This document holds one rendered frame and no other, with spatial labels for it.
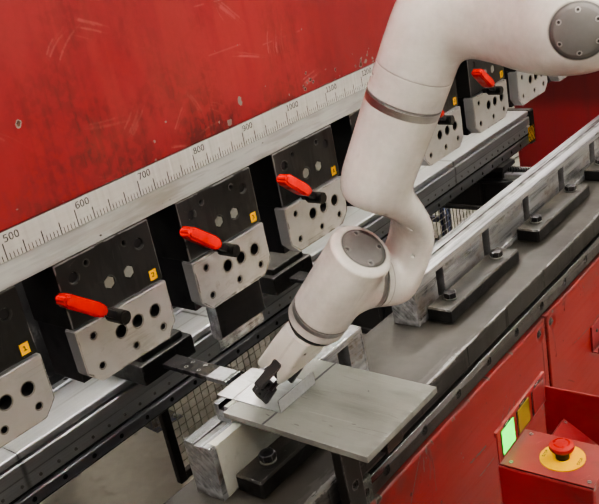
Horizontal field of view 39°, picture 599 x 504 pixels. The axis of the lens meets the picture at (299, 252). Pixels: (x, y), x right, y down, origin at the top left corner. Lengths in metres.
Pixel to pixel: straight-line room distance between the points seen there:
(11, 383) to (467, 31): 0.62
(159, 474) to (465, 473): 1.53
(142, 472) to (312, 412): 1.85
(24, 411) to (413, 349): 0.81
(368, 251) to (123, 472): 2.13
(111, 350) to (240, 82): 0.41
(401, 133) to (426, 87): 0.06
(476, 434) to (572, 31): 1.04
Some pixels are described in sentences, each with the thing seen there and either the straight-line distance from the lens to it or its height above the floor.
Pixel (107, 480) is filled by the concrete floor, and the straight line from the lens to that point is 3.08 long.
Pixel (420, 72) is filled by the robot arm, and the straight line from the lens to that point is 0.94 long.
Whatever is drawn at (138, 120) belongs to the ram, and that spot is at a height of 1.46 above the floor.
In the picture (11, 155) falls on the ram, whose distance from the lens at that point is 0.99.
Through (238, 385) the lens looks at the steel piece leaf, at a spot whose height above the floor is 1.00.
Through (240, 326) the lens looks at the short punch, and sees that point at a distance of 1.30.
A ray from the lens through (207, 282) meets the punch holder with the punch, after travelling 1.19.
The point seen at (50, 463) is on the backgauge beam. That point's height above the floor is 0.94.
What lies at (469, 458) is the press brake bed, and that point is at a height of 0.65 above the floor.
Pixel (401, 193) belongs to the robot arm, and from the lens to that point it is 1.01.
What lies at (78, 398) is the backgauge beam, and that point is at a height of 0.98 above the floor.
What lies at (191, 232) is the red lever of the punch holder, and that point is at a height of 1.31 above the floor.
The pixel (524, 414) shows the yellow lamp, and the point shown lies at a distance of 1.52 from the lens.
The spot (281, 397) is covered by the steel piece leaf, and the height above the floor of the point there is 1.02.
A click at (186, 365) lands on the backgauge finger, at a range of 1.44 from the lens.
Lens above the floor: 1.67
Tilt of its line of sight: 22 degrees down
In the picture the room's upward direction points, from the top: 11 degrees counter-clockwise
